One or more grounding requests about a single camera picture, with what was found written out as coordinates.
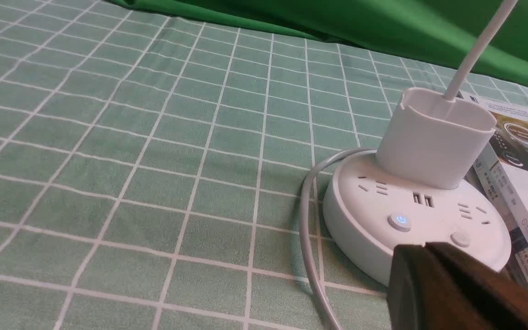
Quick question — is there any white lamp power cable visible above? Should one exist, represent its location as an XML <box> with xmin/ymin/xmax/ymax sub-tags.
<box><xmin>299</xmin><ymin>148</ymin><xmax>377</xmax><ymax>330</ymax></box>

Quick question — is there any bottom white book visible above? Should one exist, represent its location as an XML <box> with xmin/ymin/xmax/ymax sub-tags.
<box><xmin>466</xmin><ymin>168</ymin><xmax>528</xmax><ymax>289</ymax></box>

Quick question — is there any top white photo book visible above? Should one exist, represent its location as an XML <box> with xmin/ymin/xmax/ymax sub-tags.
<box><xmin>457</xmin><ymin>90</ymin><xmax>528</xmax><ymax>271</ymax></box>

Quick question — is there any green backdrop cloth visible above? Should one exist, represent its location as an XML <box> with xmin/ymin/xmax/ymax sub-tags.
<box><xmin>115</xmin><ymin>0</ymin><xmax>528</xmax><ymax>86</ymax></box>

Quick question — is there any white round desk lamp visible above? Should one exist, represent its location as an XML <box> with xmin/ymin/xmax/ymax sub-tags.
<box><xmin>307</xmin><ymin>0</ymin><xmax>516</xmax><ymax>286</ymax></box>

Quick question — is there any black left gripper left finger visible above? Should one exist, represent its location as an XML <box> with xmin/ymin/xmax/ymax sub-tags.
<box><xmin>387</xmin><ymin>245</ymin><xmax>493</xmax><ymax>330</ymax></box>

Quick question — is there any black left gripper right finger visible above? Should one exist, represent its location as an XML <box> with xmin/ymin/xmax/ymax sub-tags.
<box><xmin>425</xmin><ymin>242</ymin><xmax>528</xmax><ymax>330</ymax></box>

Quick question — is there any green checked tablecloth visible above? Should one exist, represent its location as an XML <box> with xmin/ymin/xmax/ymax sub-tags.
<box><xmin>0</xmin><ymin>0</ymin><xmax>528</xmax><ymax>330</ymax></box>

